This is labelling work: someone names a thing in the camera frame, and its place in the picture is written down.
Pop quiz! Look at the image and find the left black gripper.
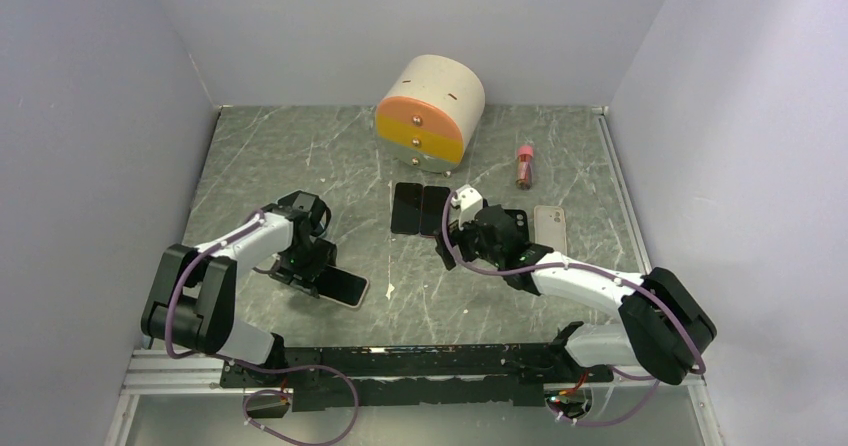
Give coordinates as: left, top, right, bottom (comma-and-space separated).
268, 237, 336, 296

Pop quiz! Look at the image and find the purple bare phone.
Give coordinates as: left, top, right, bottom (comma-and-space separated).
419, 186, 451, 237

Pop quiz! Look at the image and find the bare black phone removed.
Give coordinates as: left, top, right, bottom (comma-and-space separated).
390, 182, 424, 235

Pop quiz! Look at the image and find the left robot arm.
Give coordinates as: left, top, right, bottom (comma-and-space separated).
140, 190, 337, 386

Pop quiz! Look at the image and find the pink capped marker tube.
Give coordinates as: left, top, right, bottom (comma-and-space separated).
515, 144, 534, 190

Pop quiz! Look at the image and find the round pastel drawer cabinet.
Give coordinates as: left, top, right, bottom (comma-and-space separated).
375, 54, 486, 174

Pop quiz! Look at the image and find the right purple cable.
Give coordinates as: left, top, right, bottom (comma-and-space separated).
439, 191, 707, 429

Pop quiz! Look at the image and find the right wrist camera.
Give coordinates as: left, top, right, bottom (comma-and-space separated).
450, 184, 484, 229

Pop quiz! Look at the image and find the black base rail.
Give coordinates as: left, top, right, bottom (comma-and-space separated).
221, 343, 614, 412

